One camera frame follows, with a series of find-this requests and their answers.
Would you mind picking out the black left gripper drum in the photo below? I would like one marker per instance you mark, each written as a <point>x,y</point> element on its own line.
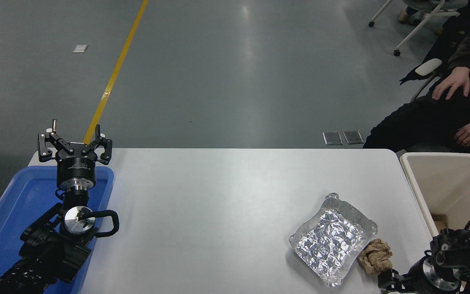
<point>76,171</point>

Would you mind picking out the silver foil tray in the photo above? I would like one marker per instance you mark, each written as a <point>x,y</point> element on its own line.
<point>331,241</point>

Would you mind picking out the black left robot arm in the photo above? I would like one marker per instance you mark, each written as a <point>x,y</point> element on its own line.
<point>43,253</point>

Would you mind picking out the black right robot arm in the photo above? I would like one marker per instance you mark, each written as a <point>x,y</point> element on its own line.
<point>459,253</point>

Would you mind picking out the metal floor plate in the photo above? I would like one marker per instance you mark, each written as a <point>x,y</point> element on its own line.
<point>353,137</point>
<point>333,138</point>

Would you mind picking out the person's right hand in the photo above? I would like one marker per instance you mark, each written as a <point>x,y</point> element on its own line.
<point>455,81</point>

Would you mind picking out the blue plastic tray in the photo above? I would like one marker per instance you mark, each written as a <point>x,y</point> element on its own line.
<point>18,200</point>

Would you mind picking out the crumpled tan paper ball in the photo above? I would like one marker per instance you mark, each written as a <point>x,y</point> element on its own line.
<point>375,257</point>

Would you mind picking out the person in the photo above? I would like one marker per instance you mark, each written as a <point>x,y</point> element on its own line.
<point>422,122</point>
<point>403,15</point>

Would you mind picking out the white wheeled office chair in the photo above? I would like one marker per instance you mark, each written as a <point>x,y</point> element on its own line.
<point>418,26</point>

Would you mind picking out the large pale plastic bin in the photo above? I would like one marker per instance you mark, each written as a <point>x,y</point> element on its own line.
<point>451,183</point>

